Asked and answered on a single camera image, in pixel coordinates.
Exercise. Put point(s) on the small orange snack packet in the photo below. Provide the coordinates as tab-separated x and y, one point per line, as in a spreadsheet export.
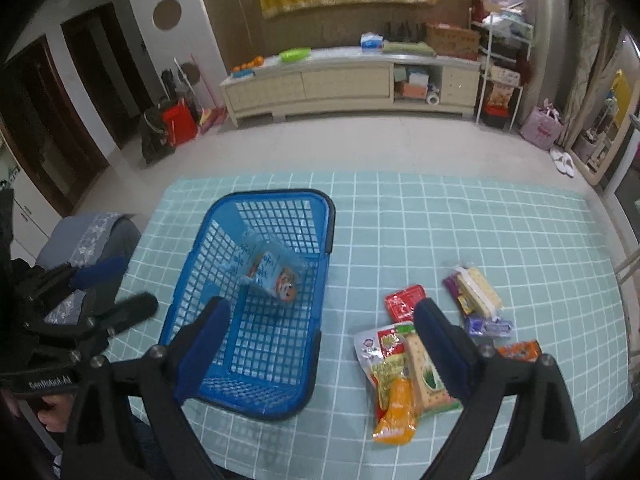
520	350

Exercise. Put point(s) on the person's left hand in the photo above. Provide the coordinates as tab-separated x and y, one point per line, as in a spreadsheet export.
52	412

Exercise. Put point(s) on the red snack packet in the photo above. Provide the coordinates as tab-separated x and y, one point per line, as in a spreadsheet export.
400	302

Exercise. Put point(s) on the teal checked tablecloth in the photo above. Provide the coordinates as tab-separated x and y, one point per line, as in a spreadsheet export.
450	220

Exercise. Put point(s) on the cream low cabinet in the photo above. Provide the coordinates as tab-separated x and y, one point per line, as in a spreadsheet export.
340	85

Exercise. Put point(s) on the purple snack packet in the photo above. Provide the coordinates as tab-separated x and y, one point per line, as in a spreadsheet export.
487	327

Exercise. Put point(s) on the green plastic bowl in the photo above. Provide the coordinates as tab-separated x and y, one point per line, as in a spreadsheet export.
295	55

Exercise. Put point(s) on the clear blue-white snack packet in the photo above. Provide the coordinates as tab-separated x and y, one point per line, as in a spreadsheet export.
270	270

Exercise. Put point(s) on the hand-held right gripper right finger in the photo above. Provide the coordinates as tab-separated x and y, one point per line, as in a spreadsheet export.
440	345

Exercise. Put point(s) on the black bag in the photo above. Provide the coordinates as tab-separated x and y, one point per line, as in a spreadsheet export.
152	135

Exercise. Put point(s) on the paper towel roll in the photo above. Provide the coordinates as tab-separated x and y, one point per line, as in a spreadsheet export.
433	99

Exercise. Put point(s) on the white cupboard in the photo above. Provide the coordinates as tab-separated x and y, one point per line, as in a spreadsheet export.
22	210

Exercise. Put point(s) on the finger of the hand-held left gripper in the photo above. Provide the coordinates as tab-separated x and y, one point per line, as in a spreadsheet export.
100	271
132	307

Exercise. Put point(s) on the patterned curtain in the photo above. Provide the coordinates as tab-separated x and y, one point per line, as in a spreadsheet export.
592	60

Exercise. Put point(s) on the round brown wall disc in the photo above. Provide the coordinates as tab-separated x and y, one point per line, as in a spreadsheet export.
167	13

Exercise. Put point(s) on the blue tissue box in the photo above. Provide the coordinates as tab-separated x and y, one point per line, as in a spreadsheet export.
372	43

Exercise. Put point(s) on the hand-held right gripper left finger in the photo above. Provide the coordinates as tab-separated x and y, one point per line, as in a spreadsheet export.
205	355

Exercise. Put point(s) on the blue plastic basket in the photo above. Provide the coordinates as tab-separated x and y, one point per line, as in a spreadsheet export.
280	220

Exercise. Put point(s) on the white and green snack packet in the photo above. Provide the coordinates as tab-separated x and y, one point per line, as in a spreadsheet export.
385	347

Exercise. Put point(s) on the cream framed standing mirror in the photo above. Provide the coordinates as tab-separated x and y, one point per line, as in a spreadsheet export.
592	170

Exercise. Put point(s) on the brown cardboard box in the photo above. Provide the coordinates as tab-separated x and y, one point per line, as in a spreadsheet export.
452	40

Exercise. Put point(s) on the grey covered chair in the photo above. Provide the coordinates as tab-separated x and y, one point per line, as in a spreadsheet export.
115	240

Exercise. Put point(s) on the dark wooden door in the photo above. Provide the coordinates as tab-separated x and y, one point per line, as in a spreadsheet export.
50	130
107	75

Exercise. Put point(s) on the pair of white slippers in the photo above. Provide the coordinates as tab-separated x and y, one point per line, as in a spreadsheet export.
564	164

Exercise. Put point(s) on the red bag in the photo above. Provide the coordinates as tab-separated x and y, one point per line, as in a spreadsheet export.
180	122

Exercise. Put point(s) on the pink bag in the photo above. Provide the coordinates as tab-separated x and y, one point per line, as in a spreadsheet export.
542	130

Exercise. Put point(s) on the orange box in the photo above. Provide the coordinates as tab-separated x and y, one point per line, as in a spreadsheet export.
415	91

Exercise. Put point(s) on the silver standing air conditioner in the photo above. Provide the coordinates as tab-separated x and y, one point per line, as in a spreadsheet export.
555	35

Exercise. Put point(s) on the white metal shelf rack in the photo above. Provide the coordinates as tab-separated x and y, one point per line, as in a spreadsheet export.
502	75

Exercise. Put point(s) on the green cushion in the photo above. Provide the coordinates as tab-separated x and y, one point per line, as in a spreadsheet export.
407	49

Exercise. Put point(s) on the yellow wafer packet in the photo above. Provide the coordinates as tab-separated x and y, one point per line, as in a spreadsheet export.
477	290

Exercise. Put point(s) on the plate of oranges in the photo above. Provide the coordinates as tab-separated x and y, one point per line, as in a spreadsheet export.
247	65

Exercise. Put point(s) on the green cracker packet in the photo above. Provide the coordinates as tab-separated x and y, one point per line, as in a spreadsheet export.
425	380

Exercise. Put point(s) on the large orange snack packet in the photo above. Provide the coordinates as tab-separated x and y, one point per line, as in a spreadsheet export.
397	420

